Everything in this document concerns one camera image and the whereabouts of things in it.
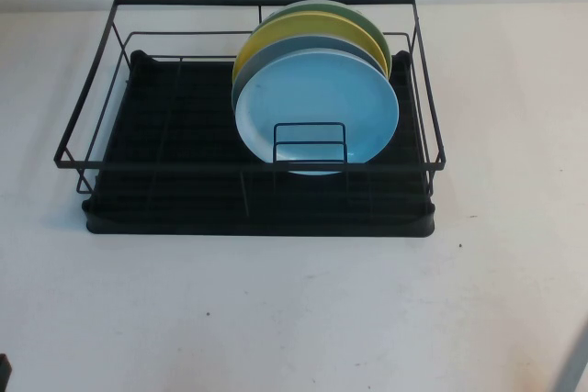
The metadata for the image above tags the light blue plate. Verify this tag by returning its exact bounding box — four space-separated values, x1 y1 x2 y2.
234 52 401 177

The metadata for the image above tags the grey-blue plate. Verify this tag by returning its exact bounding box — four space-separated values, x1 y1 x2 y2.
230 36 390 106

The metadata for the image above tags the yellow plate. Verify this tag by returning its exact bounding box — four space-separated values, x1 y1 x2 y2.
232 13 390 86

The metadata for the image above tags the green plate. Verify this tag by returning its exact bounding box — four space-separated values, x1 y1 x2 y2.
255 0 394 77

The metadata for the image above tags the black plastic drip tray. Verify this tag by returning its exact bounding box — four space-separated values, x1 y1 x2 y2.
81 48 437 239

